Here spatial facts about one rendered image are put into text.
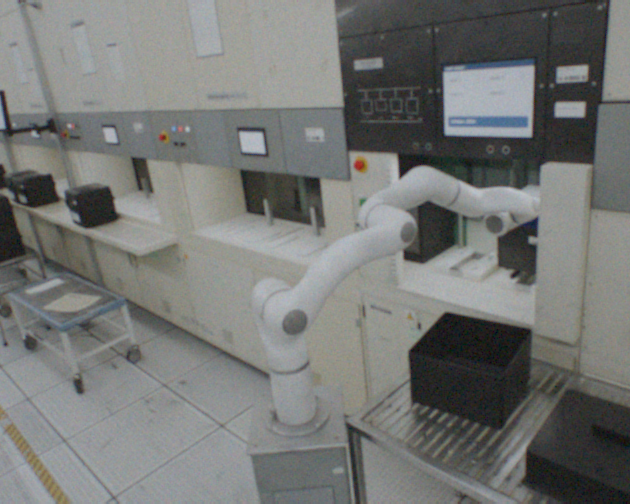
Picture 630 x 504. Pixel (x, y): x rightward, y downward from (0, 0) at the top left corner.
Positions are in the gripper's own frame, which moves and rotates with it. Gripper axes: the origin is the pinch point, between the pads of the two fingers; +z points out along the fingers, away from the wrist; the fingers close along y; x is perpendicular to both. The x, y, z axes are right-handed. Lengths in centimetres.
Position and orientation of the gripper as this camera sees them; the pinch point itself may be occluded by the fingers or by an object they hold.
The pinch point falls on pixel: (538, 198)
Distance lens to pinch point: 200.3
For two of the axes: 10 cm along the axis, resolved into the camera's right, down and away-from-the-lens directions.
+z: 7.1, -3.3, 6.3
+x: -1.1, -9.3, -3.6
